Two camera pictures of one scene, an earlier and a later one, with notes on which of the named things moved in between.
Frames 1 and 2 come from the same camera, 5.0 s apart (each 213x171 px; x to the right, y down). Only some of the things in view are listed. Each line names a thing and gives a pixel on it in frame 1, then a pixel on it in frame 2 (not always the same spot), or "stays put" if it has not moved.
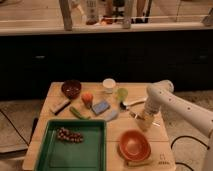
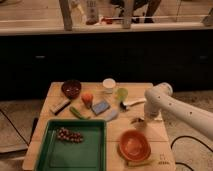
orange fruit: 87,98 stays put
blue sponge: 99,107 stays put
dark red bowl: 71,88 stays put
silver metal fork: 138,116 to 138,120
